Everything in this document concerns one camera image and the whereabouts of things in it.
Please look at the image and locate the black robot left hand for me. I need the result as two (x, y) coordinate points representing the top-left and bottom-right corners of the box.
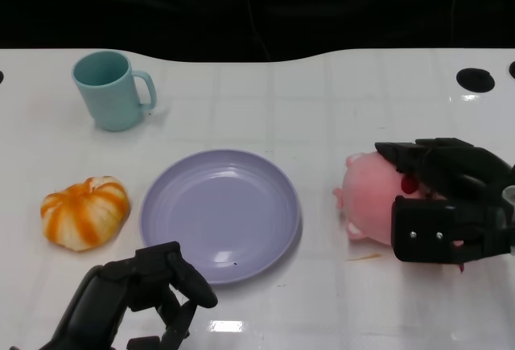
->
(51, 241), (219, 350)

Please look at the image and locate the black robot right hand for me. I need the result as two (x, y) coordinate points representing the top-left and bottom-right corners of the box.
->
(373, 137), (515, 266)

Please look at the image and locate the pink plush doll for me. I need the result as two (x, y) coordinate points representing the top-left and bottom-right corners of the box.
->
(332, 150), (468, 274)

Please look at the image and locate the purple plastic plate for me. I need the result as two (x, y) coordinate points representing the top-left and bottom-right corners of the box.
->
(139, 148), (302, 286)

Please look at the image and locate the orange white striped pumpkin toy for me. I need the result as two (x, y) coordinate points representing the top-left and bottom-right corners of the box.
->
(39, 175), (131, 253)

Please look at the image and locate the teal plastic mug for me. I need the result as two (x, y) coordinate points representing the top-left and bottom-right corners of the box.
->
(72, 51), (158, 133)

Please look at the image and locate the black backdrop cloth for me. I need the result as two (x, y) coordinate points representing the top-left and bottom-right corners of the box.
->
(0, 0), (515, 64)

